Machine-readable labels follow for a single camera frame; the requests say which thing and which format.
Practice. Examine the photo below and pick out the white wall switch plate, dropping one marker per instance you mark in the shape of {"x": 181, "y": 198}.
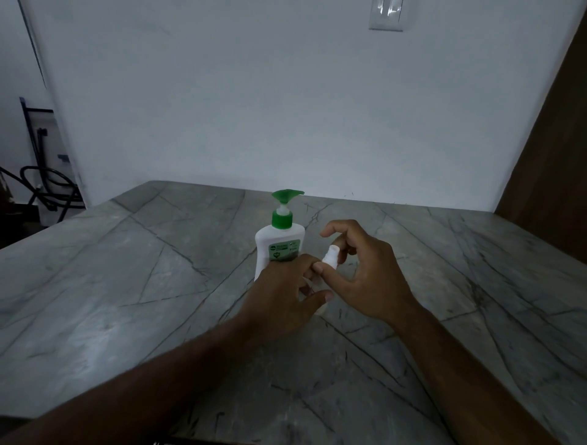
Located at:
{"x": 386, "y": 13}

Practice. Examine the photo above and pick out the dark brown wooden panel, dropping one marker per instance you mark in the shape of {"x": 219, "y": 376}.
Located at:
{"x": 555, "y": 174}

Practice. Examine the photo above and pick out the person's left forearm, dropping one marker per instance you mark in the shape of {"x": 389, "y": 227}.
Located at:
{"x": 146, "y": 389}

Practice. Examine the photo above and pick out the person's right hand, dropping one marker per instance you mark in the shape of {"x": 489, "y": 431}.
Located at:
{"x": 376, "y": 279}

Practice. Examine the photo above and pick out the white spray cap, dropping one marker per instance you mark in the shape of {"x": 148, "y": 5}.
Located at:
{"x": 330, "y": 256}

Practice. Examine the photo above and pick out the small clear bottle red label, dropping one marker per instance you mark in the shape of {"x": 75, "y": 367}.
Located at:
{"x": 323, "y": 285}

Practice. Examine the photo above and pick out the person's right forearm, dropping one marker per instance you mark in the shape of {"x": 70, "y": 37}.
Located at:
{"x": 458, "y": 380}

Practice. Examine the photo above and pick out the person's left hand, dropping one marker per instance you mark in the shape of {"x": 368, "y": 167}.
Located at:
{"x": 275, "y": 307}

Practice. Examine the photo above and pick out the white green hand sanitizer bottle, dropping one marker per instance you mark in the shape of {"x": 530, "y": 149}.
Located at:
{"x": 279, "y": 238}

